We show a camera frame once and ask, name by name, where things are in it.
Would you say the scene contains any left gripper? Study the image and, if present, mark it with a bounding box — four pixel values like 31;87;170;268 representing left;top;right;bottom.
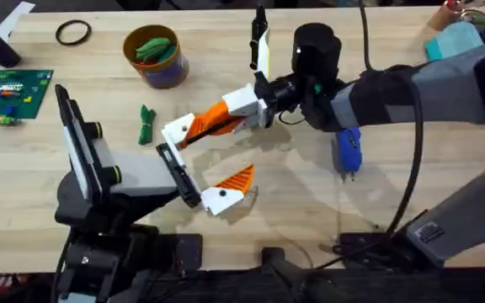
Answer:
55;112;256;235

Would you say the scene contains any orange ribbed wedge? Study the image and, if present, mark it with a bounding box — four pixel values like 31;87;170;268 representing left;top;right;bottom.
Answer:
178;112;227;150

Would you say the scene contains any green vegetable toy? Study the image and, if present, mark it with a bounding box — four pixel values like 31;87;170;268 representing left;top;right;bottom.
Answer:
137;104;157;146

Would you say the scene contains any blue electric screwdriver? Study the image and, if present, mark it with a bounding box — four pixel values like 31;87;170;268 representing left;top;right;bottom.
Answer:
333;127;363;175

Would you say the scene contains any right wrist upright plate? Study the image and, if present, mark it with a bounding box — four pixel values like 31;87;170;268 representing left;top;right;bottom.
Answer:
249;3;271;81

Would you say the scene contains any wrist upright plate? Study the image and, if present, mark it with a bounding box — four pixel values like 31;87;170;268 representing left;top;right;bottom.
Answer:
55;83;122;204
249;3;271;81

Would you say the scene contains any brown tub with toys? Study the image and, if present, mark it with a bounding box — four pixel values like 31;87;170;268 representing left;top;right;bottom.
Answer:
122;24;191;90

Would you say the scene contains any left wrist upright plate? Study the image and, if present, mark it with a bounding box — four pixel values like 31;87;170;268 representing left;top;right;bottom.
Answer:
55;83;122;204

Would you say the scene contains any green board with blocks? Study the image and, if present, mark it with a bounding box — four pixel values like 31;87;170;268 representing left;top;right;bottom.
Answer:
0;69;55;120

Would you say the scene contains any brown cardboard roll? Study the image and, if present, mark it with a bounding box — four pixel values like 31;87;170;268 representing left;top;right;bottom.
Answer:
427;0;466;33

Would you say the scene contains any teal box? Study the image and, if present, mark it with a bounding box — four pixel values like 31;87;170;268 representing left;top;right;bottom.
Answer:
425;20;485;62

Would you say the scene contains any white paper sheet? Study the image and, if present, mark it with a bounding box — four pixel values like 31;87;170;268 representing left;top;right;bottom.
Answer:
0;1;37;43

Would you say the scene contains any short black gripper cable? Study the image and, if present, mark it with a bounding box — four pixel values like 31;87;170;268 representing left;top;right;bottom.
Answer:
277;109;307;126

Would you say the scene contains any thick black cable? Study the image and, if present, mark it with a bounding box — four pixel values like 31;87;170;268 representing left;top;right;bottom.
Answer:
309;66;425;271
357;0;375;72

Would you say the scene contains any black rubber ring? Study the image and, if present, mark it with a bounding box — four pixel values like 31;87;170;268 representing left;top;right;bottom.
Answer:
55;19;93;47

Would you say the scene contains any black rail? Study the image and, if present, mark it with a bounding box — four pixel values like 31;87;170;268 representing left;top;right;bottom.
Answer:
141;247;485;303

